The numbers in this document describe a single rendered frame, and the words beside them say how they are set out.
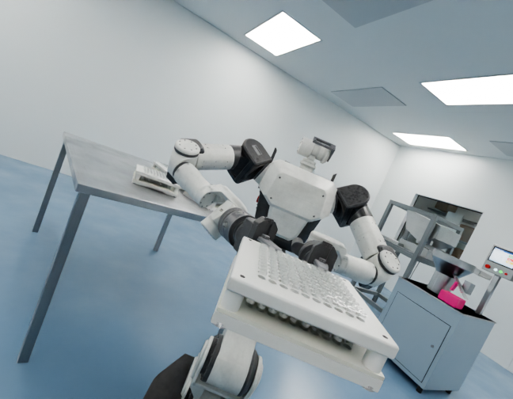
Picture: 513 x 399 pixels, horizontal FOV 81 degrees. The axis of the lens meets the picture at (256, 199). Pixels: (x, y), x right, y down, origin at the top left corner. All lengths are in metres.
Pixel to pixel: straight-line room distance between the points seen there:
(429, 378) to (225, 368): 2.33
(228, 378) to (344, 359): 0.61
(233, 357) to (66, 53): 4.61
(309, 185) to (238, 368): 0.62
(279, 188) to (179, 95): 4.15
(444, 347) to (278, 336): 2.67
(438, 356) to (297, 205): 2.27
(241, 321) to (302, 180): 0.70
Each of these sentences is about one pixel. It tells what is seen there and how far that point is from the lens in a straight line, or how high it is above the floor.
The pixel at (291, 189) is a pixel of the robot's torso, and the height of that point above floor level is 1.15.
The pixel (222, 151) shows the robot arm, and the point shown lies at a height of 1.18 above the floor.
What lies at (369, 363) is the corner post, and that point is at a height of 0.99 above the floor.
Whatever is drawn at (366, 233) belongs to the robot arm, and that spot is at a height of 1.11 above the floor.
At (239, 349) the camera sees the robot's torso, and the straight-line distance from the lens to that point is 1.04.
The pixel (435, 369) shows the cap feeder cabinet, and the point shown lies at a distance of 3.13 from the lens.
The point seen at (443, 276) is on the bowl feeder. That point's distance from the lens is 3.37.
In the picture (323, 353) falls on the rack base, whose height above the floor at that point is 0.98.
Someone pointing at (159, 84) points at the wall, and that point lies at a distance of 5.05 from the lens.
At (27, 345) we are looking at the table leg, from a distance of 1.74.
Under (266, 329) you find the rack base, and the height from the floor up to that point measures 0.98.
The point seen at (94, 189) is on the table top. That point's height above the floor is 0.83.
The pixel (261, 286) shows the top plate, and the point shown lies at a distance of 0.42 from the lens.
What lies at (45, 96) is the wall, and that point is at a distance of 5.09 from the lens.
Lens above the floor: 1.17
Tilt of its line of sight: 5 degrees down
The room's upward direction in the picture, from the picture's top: 23 degrees clockwise
